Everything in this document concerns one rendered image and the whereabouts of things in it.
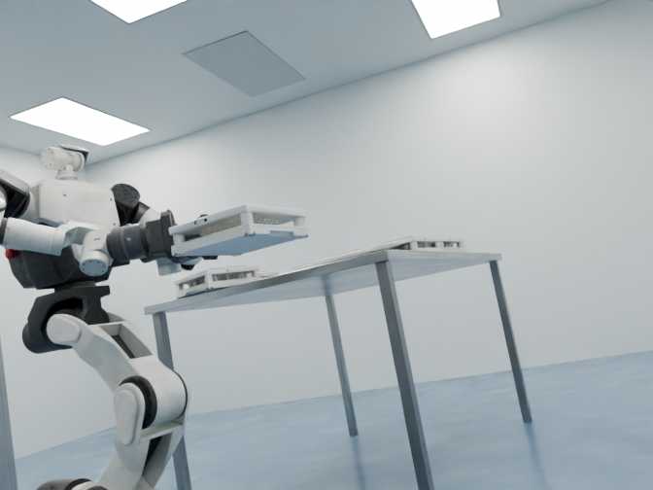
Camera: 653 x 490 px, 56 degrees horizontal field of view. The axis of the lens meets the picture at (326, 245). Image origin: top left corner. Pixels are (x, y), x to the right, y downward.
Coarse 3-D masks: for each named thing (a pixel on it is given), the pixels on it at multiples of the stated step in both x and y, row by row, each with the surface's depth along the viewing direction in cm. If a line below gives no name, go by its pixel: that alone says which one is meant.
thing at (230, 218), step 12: (252, 204) 140; (216, 216) 142; (228, 216) 141; (264, 216) 147; (276, 216) 150; (288, 216) 153; (300, 216) 157; (180, 228) 148; (192, 228) 147; (204, 228) 151; (216, 228) 154; (228, 228) 156
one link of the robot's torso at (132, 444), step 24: (120, 408) 161; (144, 408) 159; (120, 432) 161; (144, 432) 166; (168, 432) 169; (120, 456) 165; (144, 456) 163; (168, 456) 172; (120, 480) 167; (144, 480) 175
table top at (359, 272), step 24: (336, 264) 208; (360, 264) 203; (408, 264) 238; (432, 264) 265; (456, 264) 298; (240, 288) 227; (264, 288) 223; (288, 288) 246; (312, 288) 275; (336, 288) 312; (360, 288) 360; (168, 312) 262
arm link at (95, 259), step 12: (120, 228) 152; (84, 240) 153; (96, 240) 152; (108, 240) 151; (120, 240) 150; (84, 252) 150; (96, 252) 150; (108, 252) 152; (120, 252) 151; (84, 264) 149; (96, 264) 150; (108, 264) 154; (120, 264) 157
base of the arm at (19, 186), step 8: (0, 168) 171; (0, 176) 166; (8, 176) 170; (0, 184) 165; (8, 184) 166; (16, 184) 169; (24, 184) 174; (16, 192) 168; (24, 192) 169; (16, 200) 168; (24, 200) 171; (8, 208) 168; (16, 208) 169; (8, 216) 169
